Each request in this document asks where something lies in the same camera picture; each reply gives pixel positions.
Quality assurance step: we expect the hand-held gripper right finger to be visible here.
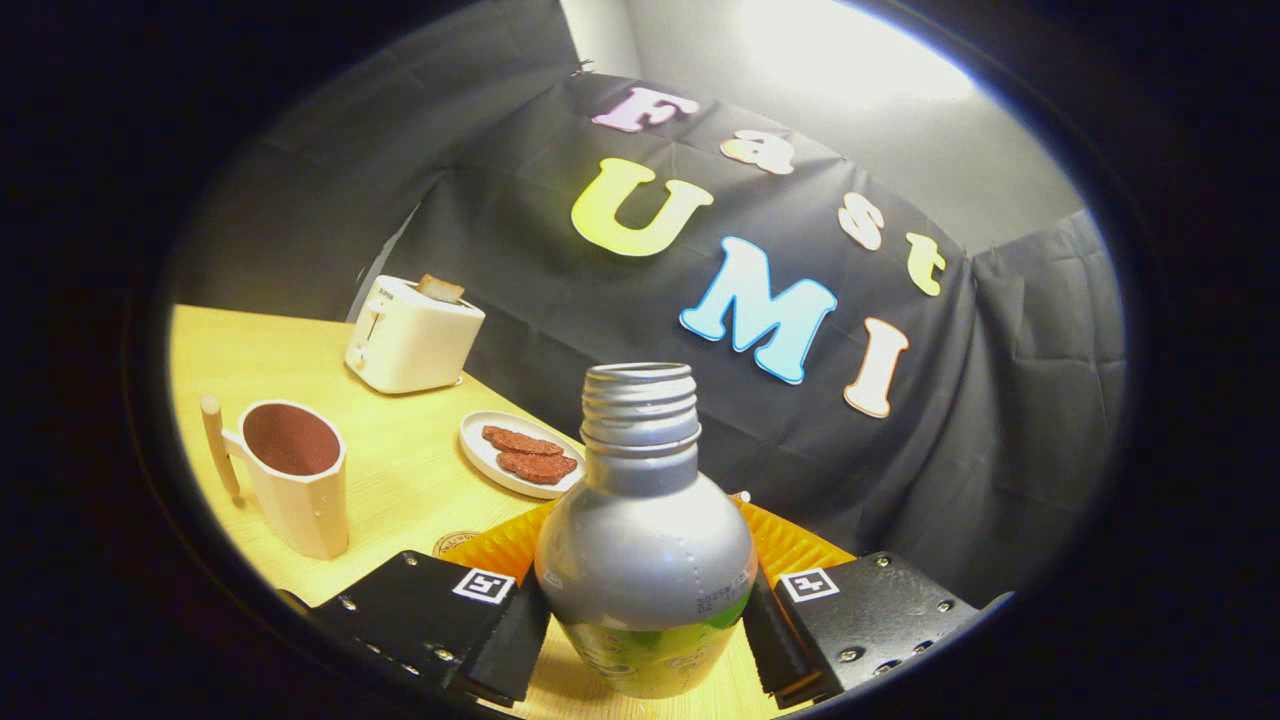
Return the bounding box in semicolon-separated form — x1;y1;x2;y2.
738;495;1016;711

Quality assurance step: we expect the cream cup with wooden handle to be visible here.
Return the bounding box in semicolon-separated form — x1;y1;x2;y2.
200;394;351;561

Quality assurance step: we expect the white toaster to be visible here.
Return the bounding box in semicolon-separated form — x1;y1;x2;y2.
344;275;487;395

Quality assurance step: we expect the white oval plate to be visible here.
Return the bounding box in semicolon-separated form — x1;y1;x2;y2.
459;410;587;500

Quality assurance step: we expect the red meat slice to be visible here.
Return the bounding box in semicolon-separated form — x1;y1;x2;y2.
496;450;579;486
482;425;566;457

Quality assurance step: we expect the silver bottle with green label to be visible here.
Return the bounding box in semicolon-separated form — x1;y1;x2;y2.
533;362;759;701

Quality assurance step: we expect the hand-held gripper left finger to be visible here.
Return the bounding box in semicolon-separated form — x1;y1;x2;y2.
300;500;557;709

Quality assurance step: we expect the wooden table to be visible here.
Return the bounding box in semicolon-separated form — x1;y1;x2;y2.
168;303;801;720

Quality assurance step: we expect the black backdrop cloth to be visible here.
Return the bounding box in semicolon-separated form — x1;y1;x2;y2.
170;0;1131;611

